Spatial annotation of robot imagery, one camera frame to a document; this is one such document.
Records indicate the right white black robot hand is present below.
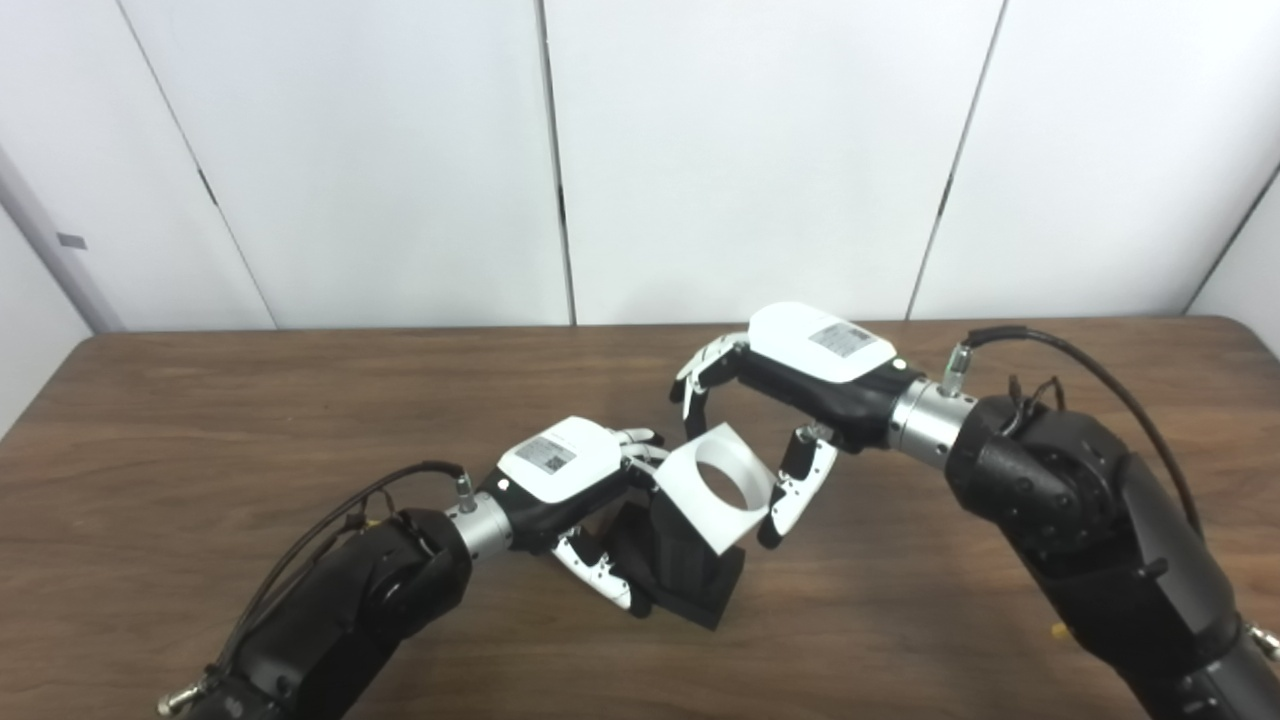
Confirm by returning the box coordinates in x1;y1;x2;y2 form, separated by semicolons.
668;302;926;549

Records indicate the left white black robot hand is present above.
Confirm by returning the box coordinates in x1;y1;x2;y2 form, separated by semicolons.
480;416;669;613

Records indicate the white square piece with hole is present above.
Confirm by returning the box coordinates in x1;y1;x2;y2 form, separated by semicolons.
653;423;776;556

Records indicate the black cylinder peg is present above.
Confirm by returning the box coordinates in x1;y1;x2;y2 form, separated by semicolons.
610;495;746;631

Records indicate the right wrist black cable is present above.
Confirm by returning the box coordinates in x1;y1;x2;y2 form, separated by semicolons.
940;326;1206;537

